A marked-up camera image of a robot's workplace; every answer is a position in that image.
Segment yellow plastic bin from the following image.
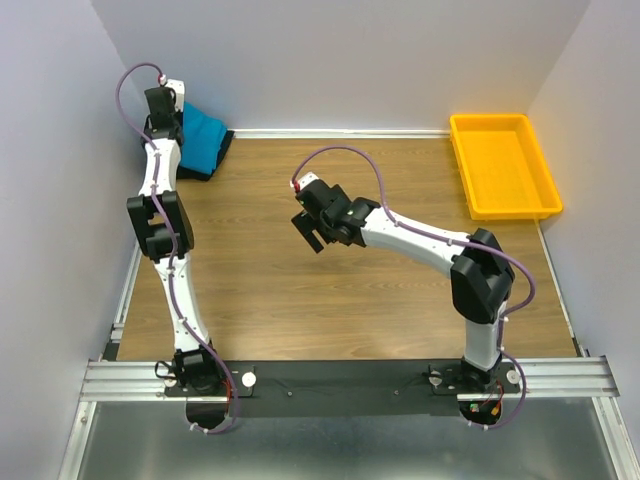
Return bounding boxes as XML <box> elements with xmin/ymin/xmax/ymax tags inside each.
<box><xmin>449</xmin><ymin>113</ymin><xmax>563</xmax><ymax>221</ymax></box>

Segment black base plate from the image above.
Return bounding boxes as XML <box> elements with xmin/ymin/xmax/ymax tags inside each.
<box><xmin>164</xmin><ymin>358</ymin><xmax>521</xmax><ymax>419</ymax></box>

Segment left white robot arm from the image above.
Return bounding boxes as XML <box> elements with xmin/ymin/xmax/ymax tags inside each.
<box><xmin>127</xmin><ymin>80</ymin><xmax>225</xmax><ymax>396</ymax></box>

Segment folded black t shirt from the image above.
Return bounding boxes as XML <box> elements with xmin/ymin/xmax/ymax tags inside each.
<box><xmin>177</xmin><ymin>129</ymin><xmax>235</xmax><ymax>182</ymax></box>

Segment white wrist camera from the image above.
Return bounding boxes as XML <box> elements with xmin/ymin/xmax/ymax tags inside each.
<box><xmin>290</xmin><ymin>172</ymin><xmax>319</xmax><ymax>194</ymax></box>
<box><xmin>158</xmin><ymin>74</ymin><xmax>186</xmax><ymax>112</ymax></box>

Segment aluminium frame rail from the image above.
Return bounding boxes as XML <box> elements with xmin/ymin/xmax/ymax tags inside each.
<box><xmin>80</xmin><ymin>357</ymin><xmax>619</xmax><ymax>402</ymax></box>

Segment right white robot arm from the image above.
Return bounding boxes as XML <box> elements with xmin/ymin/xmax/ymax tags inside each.
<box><xmin>292</xmin><ymin>173</ymin><xmax>515</xmax><ymax>392</ymax></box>

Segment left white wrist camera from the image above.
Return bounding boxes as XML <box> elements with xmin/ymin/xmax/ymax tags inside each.
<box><xmin>158</xmin><ymin>74</ymin><xmax>186</xmax><ymax>112</ymax></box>

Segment blue t shirt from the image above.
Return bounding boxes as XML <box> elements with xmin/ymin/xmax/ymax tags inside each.
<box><xmin>179</xmin><ymin>102</ymin><xmax>228</xmax><ymax>177</ymax></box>

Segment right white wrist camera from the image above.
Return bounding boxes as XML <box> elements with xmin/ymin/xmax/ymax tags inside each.
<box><xmin>290</xmin><ymin>172</ymin><xmax>319</xmax><ymax>194</ymax></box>

